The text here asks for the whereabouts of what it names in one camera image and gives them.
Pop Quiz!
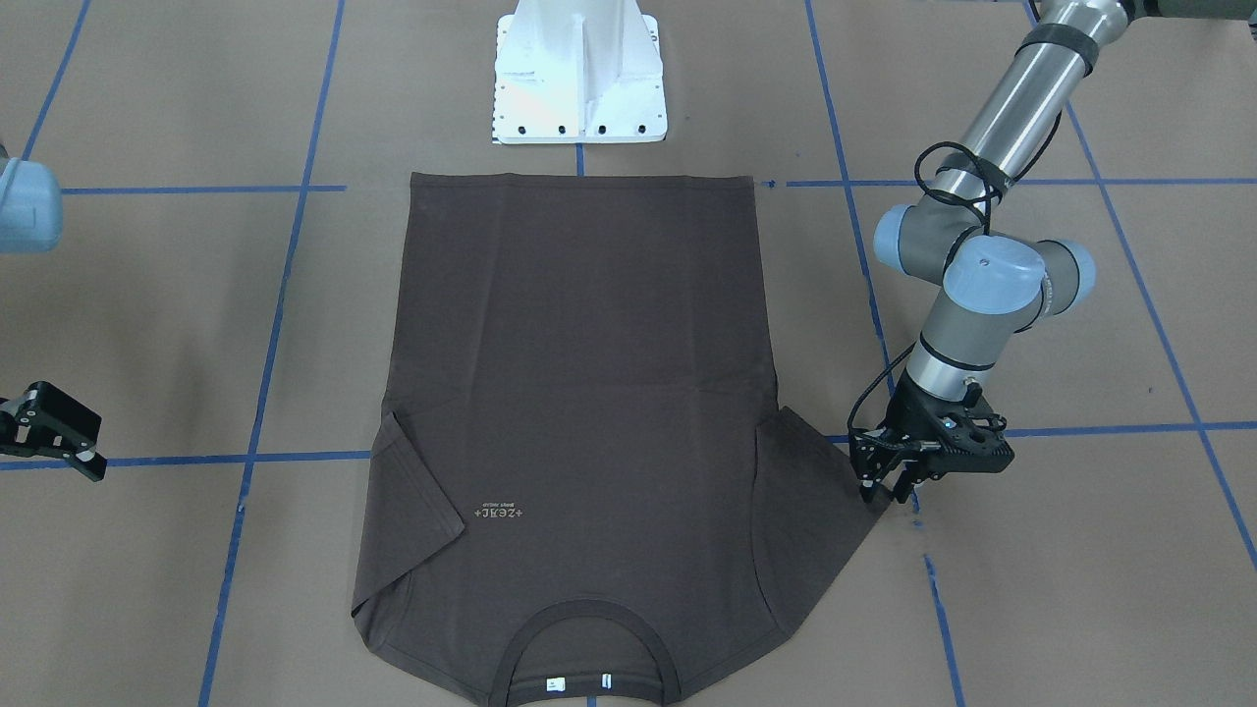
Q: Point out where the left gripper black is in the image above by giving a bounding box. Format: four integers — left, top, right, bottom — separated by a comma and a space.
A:
848, 379, 1014, 503

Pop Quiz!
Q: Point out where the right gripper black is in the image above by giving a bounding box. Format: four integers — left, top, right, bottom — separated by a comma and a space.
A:
1, 381, 108, 483

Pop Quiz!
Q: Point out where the dark brown t-shirt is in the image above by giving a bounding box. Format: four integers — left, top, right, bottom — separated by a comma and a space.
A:
351, 174, 890, 706

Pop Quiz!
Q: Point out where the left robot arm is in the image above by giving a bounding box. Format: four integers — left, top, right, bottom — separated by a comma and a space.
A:
847, 1, 1144, 503

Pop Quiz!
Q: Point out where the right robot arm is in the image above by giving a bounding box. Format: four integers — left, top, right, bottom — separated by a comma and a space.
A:
1, 148, 108, 483

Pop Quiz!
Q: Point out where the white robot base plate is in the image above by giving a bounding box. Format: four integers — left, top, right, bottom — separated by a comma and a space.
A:
491, 1, 669, 146

